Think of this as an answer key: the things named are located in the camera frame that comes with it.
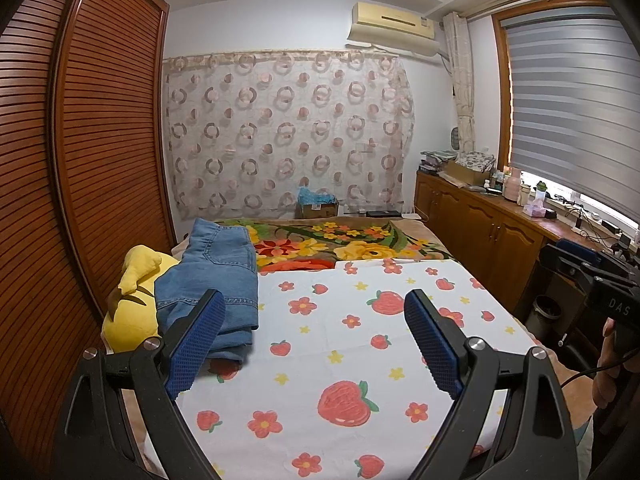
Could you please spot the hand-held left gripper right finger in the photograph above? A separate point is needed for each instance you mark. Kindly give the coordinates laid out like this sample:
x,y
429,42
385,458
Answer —
x,y
432,345

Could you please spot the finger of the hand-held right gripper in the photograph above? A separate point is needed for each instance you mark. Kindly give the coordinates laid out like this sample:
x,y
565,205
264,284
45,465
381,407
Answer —
x,y
575,251
562,262

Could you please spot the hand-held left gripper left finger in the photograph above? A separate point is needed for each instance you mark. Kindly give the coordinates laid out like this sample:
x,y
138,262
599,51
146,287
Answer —
x,y
197,345

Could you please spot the person's right hand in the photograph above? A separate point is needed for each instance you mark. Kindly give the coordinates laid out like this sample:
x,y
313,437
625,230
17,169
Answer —
x,y
610,385

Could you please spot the dark trash bin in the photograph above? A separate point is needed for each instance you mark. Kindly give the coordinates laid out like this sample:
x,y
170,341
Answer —
x,y
546,317

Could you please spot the pink tissue packet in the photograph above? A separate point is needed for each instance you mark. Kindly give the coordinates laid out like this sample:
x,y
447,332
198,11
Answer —
x,y
535,207

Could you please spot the green lid bottle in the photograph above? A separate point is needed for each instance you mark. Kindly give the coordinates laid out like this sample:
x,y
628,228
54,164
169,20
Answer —
x,y
540,191

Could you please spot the yellow plush toy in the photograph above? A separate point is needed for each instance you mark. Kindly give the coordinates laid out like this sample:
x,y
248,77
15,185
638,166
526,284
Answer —
x,y
132,315

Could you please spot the pink bottle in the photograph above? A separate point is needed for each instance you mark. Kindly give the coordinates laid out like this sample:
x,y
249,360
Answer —
x,y
512,187

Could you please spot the long wooden cabinet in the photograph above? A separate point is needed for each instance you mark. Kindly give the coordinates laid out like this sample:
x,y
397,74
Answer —
x,y
480,220

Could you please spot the strawberry print bed sheet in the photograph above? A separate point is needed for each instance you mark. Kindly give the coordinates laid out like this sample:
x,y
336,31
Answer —
x,y
320,350

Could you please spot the floral print cloth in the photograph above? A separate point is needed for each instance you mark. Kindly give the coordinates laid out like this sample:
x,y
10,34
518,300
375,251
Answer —
x,y
477,160

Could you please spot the floral blanket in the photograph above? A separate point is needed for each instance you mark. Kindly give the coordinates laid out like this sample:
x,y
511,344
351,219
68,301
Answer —
x,y
350,240

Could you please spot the flat cardboard tray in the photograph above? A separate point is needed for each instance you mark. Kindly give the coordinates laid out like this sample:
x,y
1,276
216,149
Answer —
x,y
462,174

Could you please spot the flat black device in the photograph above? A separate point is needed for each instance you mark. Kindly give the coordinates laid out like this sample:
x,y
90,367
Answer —
x,y
384,212

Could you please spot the grey striped roller blind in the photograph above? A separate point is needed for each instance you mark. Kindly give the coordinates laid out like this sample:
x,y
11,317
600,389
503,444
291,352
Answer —
x,y
570,95

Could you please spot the small round fan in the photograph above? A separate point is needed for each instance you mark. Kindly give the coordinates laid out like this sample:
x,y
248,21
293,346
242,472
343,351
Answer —
x,y
457,139

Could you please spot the stack of books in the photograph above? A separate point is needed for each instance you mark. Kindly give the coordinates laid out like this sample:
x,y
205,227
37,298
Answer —
x,y
433,161

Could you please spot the small cardboard box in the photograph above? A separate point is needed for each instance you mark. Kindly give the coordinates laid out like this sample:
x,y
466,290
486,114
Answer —
x,y
319,210

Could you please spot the blue plastic bag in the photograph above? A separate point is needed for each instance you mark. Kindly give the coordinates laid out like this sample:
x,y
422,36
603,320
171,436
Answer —
x,y
312,195

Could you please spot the beige window curtain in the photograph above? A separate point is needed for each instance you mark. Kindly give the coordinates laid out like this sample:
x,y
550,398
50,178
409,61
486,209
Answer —
x,y
462,70

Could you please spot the wooden louvered wardrobe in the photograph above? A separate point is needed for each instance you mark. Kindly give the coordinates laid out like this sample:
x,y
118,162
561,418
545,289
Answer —
x,y
75,160

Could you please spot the circle print sheer curtain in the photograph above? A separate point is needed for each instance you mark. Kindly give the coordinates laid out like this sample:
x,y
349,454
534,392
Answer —
x,y
290,130

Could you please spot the beige air conditioner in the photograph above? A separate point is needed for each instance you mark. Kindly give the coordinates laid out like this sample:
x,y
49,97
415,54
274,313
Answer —
x,y
390,27

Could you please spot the wooden window frame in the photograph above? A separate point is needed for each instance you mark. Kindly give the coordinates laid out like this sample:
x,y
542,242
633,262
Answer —
x,y
501,85

